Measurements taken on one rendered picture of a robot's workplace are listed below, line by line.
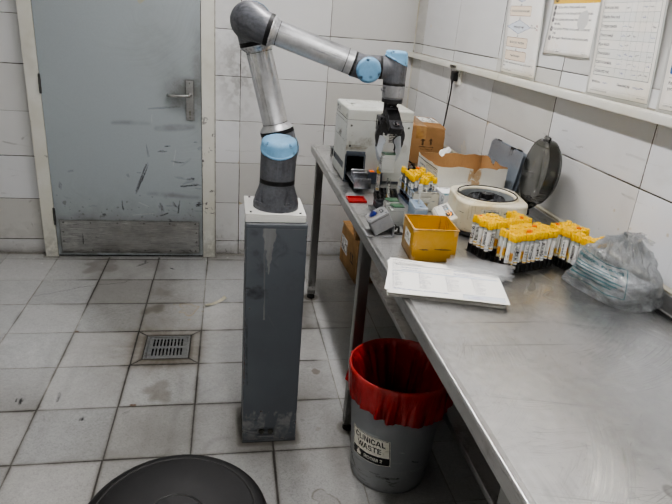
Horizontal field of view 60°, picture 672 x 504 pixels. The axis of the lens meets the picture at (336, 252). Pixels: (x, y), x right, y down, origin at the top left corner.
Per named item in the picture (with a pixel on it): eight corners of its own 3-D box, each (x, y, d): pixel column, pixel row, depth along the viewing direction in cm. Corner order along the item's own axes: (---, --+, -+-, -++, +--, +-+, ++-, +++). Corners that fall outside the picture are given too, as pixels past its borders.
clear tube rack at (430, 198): (396, 194, 230) (398, 176, 228) (420, 195, 232) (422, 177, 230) (411, 211, 212) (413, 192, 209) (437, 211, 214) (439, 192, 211)
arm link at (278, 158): (257, 181, 187) (259, 138, 182) (261, 170, 199) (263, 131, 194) (294, 184, 187) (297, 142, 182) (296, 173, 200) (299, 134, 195)
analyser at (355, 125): (331, 165, 268) (336, 98, 257) (389, 167, 273) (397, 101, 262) (343, 183, 240) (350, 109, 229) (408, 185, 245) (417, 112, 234)
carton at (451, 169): (413, 186, 244) (417, 150, 238) (477, 188, 249) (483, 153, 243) (431, 204, 221) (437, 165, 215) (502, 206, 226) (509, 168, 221)
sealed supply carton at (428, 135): (385, 148, 312) (389, 113, 305) (428, 151, 313) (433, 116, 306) (393, 162, 283) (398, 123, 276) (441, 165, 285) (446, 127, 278)
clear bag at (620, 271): (550, 276, 165) (564, 213, 158) (594, 269, 172) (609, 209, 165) (626, 318, 144) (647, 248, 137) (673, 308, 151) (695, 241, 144)
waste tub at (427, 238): (400, 244, 179) (404, 213, 175) (442, 246, 181) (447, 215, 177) (409, 261, 167) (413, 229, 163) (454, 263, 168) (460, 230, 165)
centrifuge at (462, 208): (428, 212, 211) (433, 179, 207) (509, 218, 213) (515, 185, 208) (440, 236, 189) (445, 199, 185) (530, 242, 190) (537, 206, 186)
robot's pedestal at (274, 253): (242, 443, 219) (246, 224, 186) (241, 409, 237) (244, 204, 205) (295, 440, 223) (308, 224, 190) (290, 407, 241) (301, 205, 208)
